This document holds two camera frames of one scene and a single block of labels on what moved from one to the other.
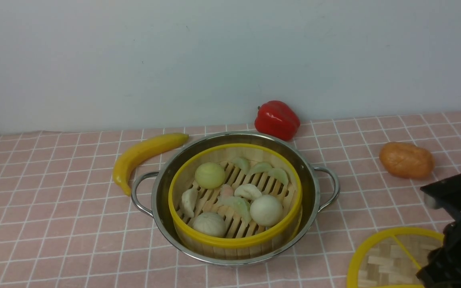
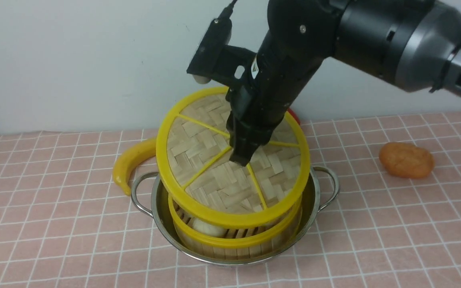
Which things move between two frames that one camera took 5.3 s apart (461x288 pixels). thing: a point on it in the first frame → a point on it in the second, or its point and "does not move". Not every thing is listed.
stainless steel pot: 319,185 does not move
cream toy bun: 210,223 does not move
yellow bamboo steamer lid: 392,258 → 198,183
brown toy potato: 407,161 does not move
